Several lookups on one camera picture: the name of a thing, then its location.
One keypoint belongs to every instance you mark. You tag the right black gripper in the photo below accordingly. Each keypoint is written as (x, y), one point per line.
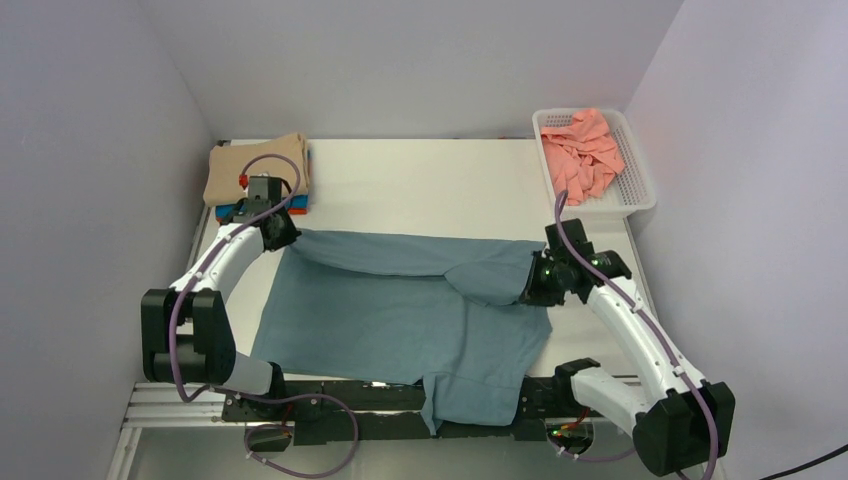
(535, 287)

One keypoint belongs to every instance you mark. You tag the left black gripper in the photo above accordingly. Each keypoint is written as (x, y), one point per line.
(282, 235)

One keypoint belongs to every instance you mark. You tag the teal blue t shirt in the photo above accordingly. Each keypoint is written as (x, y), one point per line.
(405, 309)

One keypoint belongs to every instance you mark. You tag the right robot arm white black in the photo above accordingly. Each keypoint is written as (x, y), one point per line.
(676, 418)

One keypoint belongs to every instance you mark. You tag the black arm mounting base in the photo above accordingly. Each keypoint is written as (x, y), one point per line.
(538, 414)

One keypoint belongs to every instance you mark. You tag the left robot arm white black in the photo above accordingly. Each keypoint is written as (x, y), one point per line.
(186, 332)

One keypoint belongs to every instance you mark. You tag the folded orange t shirt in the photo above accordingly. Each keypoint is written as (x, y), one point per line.
(226, 213)

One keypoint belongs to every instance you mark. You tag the folded blue t shirt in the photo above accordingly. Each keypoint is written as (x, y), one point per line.
(299, 205)

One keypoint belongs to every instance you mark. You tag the folded beige t shirt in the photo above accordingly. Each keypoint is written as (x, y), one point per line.
(226, 164)

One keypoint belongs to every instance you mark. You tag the salmon pink t shirt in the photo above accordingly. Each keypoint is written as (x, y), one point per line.
(583, 158)

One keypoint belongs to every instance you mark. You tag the white plastic basket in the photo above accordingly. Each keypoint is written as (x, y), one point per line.
(631, 191)

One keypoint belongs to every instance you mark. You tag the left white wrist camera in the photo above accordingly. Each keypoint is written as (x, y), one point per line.
(262, 183)

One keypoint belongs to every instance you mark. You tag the aluminium frame rail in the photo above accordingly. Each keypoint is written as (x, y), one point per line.
(158, 405)

